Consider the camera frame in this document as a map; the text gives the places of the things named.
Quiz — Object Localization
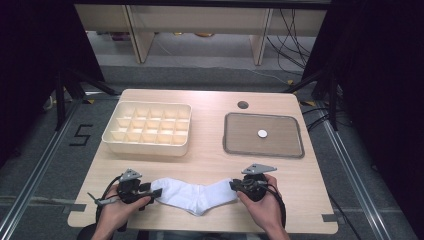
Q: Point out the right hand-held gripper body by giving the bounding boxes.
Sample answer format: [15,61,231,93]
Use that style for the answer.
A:
[240,162,278,203]

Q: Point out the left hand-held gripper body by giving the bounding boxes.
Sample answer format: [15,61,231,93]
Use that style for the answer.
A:
[114,168,152,205]

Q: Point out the white sock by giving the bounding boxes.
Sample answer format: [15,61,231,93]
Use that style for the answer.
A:
[150,177,239,217]

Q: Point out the cream divided storage box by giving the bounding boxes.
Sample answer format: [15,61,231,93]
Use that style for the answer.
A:
[101,100,193,157]

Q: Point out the person's left hand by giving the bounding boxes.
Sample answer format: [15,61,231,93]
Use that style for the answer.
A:
[97,184,152,232]

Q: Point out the person's right hand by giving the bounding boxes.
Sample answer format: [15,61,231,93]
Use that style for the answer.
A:
[236,174,285,232]

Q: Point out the brown tray with grey rim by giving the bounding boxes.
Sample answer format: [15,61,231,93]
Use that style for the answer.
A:
[222,112,305,159]

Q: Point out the black stool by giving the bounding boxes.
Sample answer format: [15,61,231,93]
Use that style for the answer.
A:
[76,223,102,240]

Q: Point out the black metal stand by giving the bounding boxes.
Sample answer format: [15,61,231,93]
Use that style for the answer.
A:
[54,67,122,132]
[283,68,340,132]

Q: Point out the black curtain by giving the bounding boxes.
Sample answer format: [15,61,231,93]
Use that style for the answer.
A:
[301,0,424,240]
[0,0,105,169]

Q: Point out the pale wooden desk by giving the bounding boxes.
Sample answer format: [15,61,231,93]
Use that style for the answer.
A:
[74,3,328,66]

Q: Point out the grey cable plug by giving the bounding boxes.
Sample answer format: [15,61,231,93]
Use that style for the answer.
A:
[87,192,120,206]

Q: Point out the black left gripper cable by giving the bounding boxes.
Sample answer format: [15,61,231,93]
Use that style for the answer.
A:
[95,174,124,233]

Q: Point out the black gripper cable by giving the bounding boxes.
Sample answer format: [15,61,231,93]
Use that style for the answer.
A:
[95,174,124,233]
[265,184,288,230]

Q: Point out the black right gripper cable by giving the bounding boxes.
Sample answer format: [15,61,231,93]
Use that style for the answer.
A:
[265,184,288,230]

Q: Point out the black floor cables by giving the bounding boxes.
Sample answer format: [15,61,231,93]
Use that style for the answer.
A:
[300,105,335,132]

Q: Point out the aluminium floor rail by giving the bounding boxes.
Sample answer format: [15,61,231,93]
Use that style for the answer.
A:
[0,99,84,240]
[320,116,392,240]

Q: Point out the white floor cable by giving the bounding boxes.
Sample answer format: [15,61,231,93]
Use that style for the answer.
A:
[246,67,292,86]

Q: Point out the bundle of black cables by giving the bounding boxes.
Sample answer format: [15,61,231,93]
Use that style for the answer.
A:
[265,8,318,77]

